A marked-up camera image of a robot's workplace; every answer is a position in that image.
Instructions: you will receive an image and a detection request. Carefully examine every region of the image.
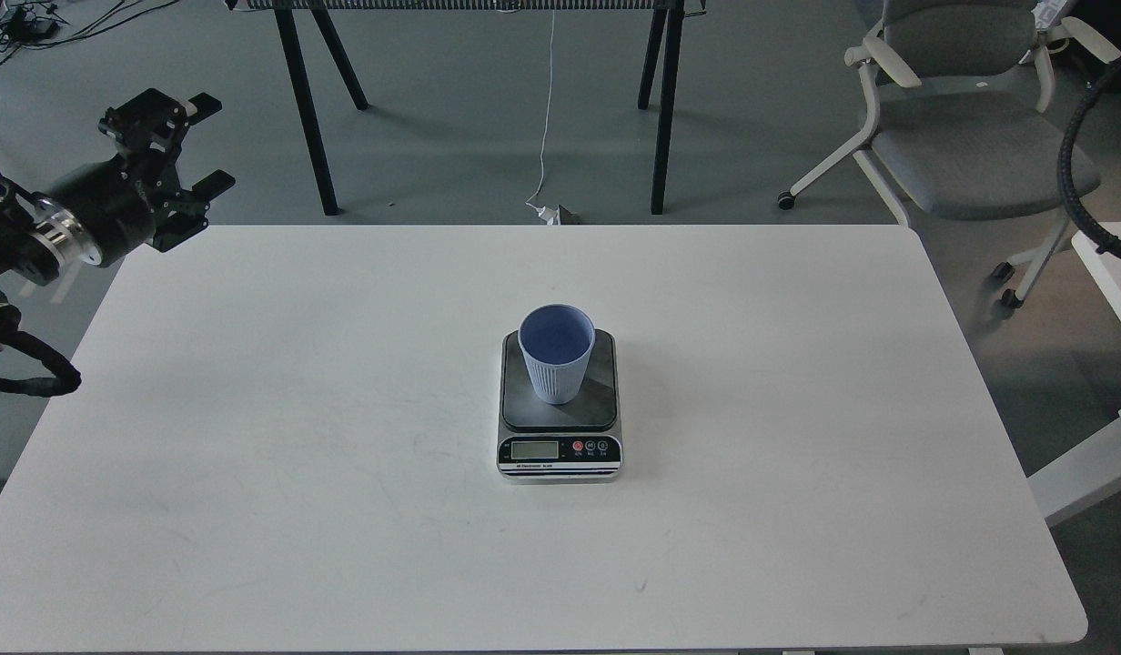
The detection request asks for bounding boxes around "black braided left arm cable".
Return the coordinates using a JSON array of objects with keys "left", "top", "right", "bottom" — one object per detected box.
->
[{"left": 0, "top": 305, "right": 83, "bottom": 398}]

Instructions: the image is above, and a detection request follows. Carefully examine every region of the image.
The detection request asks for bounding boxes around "digital kitchen scale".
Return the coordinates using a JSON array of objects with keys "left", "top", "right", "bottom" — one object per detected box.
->
[{"left": 494, "top": 330, "right": 624, "bottom": 482}]

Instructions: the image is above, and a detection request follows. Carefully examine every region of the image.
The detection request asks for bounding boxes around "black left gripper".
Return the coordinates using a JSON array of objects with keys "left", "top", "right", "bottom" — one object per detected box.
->
[{"left": 34, "top": 87, "right": 237, "bottom": 267}]

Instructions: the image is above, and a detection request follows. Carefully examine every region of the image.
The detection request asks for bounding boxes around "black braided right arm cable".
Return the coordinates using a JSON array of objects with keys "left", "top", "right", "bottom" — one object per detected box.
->
[{"left": 1056, "top": 55, "right": 1121, "bottom": 269}]

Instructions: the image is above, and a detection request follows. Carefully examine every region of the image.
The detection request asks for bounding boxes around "black-legged background table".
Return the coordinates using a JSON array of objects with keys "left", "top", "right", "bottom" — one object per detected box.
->
[{"left": 224, "top": 1, "right": 703, "bottom": 216}]

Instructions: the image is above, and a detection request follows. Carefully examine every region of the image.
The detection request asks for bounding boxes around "black floor cables bundle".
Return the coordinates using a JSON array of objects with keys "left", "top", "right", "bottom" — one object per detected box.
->
[{"left": 0, "top": 0, "right": 184, "bottom": 83}]

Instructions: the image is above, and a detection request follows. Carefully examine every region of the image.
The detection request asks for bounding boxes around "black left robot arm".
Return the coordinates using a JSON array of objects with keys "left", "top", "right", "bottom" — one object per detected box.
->
[{"left": 0, "top": 87, "right": 237, "bottom": 362}]

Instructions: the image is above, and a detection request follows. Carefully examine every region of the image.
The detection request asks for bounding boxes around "blue ribbed plastic cup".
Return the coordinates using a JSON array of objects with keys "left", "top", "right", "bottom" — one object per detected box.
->
[{"left": 516, "top": 304, "right": 595, "bottom": 405}]

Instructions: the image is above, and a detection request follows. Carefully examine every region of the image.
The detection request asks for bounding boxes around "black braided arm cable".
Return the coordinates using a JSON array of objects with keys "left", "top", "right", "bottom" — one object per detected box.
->
[
  {"left": 0, "top": 305, "right": 83, "bottom": 398},
  {"left": 1056, "top": 55, "right": 1121, "bottom": 269}
]

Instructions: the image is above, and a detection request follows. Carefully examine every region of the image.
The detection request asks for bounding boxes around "white hanging cable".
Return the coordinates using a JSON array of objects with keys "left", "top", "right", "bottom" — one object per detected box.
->
[{"left": 525, "top": 7, "right": 581, "bottom": 227}]

